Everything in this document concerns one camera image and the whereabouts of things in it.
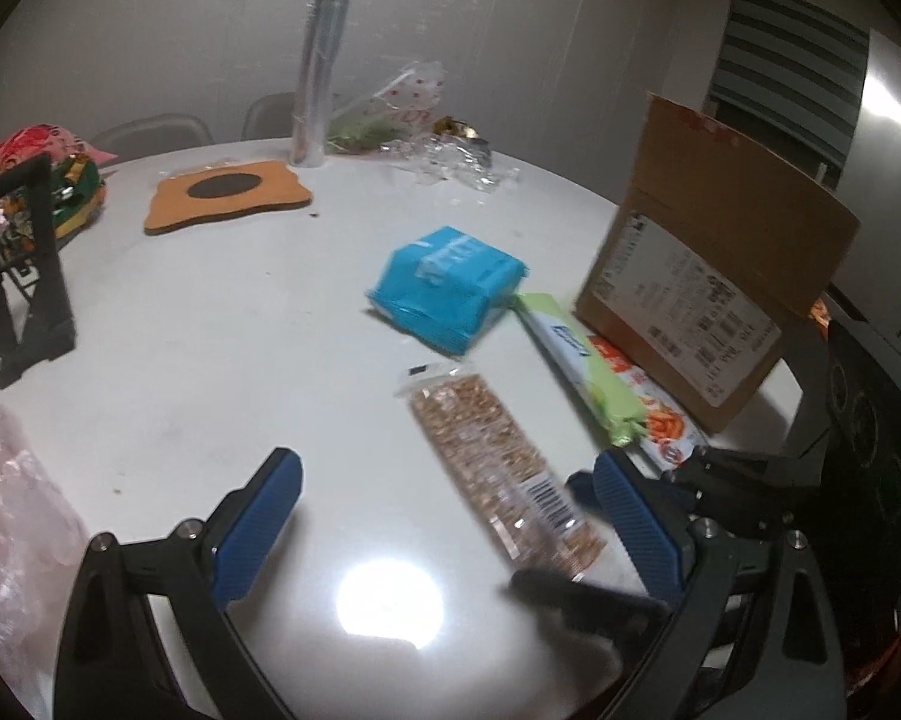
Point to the silver refrigerator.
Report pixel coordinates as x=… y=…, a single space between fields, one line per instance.
x=897 y=187

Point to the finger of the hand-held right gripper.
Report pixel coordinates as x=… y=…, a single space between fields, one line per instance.
x=593 y=600
x=750 y=487

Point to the grey chair backs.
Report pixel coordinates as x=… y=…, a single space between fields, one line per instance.
x=150 y=131

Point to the blue snack packet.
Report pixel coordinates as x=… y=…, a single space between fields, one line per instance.
x=450 y=277

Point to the black phone stand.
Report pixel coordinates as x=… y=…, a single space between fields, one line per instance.
x=37 y=330

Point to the white plastic bag red print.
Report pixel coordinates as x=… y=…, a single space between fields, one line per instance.
x=7 y=502

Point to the green snack packet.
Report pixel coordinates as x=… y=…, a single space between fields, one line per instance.
x=570 y=345

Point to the brown cardboard box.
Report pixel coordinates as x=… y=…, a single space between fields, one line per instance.
x=720 y=225

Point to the clear film roll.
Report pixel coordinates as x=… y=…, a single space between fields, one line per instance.
x=315 y=75

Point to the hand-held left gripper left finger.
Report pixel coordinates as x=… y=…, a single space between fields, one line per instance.
x=259 y=532

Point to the crumpled gold wrapper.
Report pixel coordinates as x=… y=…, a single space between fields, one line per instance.
x=454 y=127

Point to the crumpled clear plastic wrap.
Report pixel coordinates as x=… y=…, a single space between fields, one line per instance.
x=450 y=163

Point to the striped window blind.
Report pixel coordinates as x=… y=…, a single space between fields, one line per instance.
x=788 y=60

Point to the red and white snack packet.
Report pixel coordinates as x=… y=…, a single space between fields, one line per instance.
x=660 y=420

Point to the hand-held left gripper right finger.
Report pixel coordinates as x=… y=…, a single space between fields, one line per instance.
x=638 y=532

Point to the green and gold snack bag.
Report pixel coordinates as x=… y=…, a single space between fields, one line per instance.
x=75 y=202

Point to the wooden trivet with dark centre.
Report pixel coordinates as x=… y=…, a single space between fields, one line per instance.
x=172 y=210

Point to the clear bag with greens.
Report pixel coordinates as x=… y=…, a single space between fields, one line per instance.
x=398 y=105

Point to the clear nut bar packet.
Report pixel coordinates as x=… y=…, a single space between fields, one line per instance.
x=480 y=435

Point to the pink plastic bag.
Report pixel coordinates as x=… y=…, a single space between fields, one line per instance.
x=22 y=142

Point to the grey chair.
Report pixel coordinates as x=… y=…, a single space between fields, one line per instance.
x=270 y=112

